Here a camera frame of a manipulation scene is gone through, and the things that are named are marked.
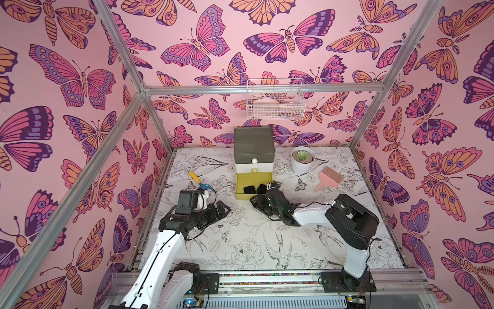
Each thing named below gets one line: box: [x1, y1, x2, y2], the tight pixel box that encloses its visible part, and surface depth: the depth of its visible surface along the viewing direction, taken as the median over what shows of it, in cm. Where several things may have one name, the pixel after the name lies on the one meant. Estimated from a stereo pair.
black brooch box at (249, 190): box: [243, 185, 257, 194], surface depth 102 cm
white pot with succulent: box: [290, 146, 316, 175], surface depth 104 cm
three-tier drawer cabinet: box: [233, 126, 276, 201], surface depth 99 cm
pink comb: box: [313, 166, 345, 192], surface depth 107 cm
